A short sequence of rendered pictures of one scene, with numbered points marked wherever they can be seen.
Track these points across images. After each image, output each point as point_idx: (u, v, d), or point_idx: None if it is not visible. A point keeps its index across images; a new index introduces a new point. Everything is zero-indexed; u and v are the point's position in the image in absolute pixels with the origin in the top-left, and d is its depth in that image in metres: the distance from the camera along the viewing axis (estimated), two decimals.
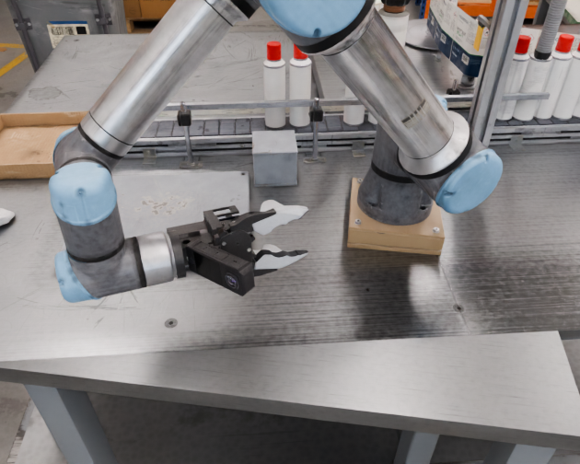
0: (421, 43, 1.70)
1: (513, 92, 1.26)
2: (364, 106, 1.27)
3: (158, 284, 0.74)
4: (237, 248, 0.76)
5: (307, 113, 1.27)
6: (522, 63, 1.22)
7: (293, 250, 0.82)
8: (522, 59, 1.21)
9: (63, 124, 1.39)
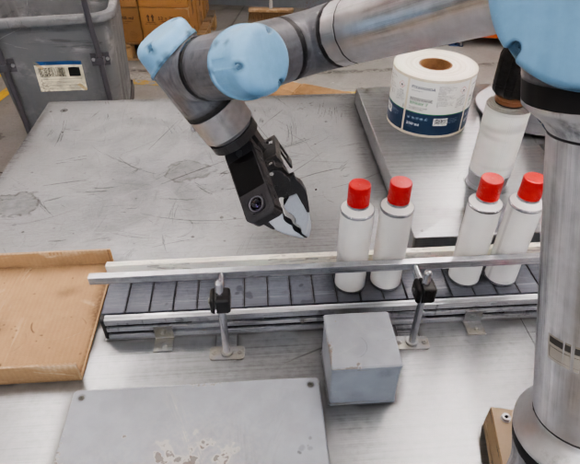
0: None
1: None
2: None
3: (200, 134, 0.67)
4: None
5: (400, 272, 0.84)
6: None
7: (296, 226, 0.80)
8: None
9: (38, 268, 0.97)
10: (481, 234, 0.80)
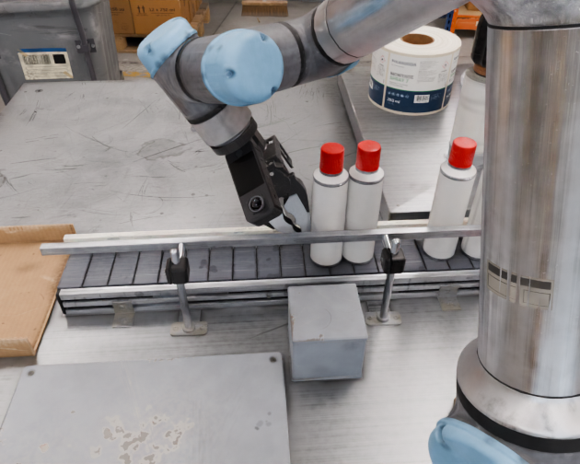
0: None
1: None
2: None
3: (201, 133, 0.67)
4: None
5: (371, 245, 0.81)
6: None
7: (296, 226, 0.80)
8: None
9: None
10: (455, 203, 0.76)
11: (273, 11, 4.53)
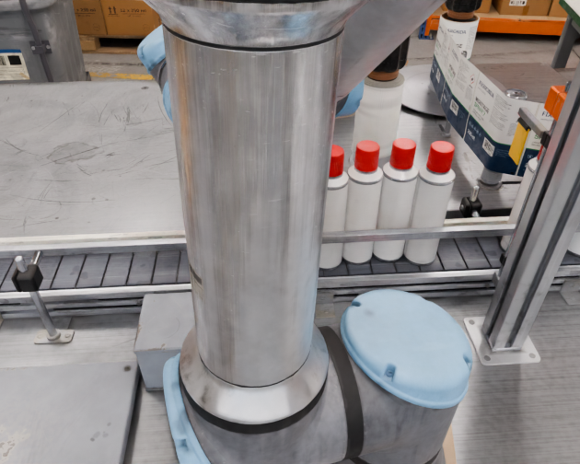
0: (422, 106, 1.23)
1: None
2: None
3: None
4: None
5: (374, 241, 0.82)
6: None
7: None
8: None
9: None
10: (393, 203, 0.76)
11: None
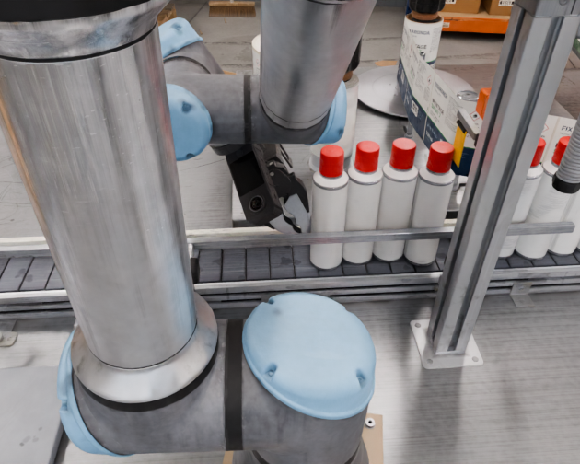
0: (387, 107, 1.23)
1: (516, 221, 0.79)
2: None
3: None
4: None
5: (374, 241, 0.82)
6: (531, 182, 0.74)
7: (296, 226, 0.80)
8: (531, 176, 0.74)
9: None
10: (393, 203, 0.76)
11: (241, 12, 4.51)
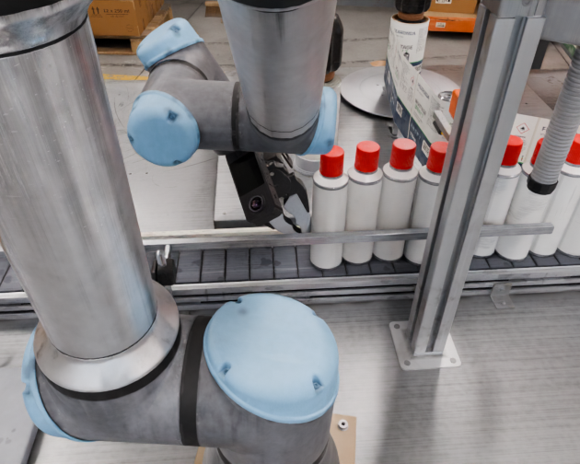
0: (373, 108, 1.23)
1: (491, 220, 0.79)
2: None
3: None
4: None
5: (373, 241, 0.82)
6: (504, 181, 0.74)
7: (296, 226, 0.80)
8: (504, 175, 0.74)
9: None
10: (394, 203, 0.76)
11: None
